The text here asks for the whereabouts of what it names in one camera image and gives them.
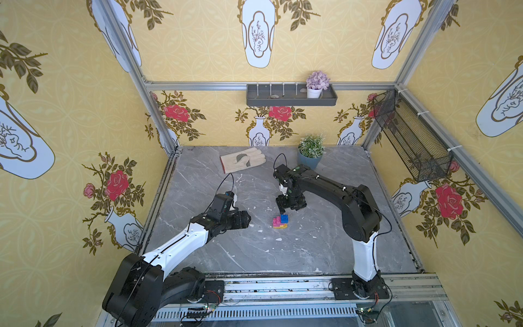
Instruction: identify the pink lego brick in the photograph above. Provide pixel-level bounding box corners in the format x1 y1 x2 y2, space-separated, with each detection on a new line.
272 216 281 228

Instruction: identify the yellow lego brick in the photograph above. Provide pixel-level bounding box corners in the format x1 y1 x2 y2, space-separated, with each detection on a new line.
272 223 288 229

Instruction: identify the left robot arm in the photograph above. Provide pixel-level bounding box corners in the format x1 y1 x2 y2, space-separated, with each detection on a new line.
102 191 251 326

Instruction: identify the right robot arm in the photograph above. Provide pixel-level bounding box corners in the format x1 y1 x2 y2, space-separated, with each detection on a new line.
273 164 382 287

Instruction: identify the green plant blue pot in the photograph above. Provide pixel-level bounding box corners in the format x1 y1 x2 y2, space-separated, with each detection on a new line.
298 135 325 170

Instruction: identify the purple flower white pot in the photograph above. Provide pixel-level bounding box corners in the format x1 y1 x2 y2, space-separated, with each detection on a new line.
306 71 330 99

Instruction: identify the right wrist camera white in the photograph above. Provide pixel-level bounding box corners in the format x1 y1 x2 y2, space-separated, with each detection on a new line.
279 184 287 196

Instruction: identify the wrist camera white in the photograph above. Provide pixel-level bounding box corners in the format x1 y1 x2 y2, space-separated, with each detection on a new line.
230 192 238 211
279 184 287 196

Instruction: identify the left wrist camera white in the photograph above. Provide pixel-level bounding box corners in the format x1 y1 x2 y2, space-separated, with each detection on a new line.
230 192 238 211

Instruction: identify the left camera cable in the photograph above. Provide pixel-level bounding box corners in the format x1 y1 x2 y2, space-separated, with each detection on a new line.
210 172 236 201

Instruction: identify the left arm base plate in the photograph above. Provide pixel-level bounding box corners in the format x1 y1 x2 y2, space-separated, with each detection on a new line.
187 280 225 305

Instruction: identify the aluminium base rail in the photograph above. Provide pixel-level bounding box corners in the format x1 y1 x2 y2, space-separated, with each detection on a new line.
95 272 463 327

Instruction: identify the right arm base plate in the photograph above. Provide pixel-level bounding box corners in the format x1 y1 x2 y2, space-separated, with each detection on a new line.
328 275 391 301

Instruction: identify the grey wall shelf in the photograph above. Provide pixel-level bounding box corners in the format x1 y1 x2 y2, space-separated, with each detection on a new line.
246 83 339 107

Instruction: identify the black wire basket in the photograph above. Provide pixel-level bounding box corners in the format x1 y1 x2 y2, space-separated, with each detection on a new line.
374 90 453 182

